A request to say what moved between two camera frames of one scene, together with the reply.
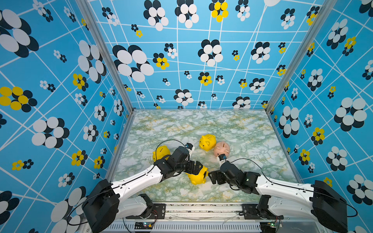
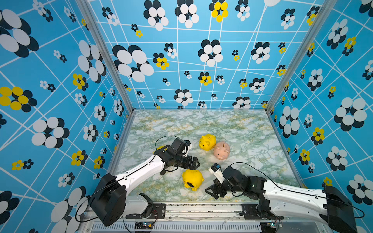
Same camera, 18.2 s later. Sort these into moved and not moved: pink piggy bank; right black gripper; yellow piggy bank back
Moved: right black gripper
Not moved: pink piggy bank; yellow piggy bank back
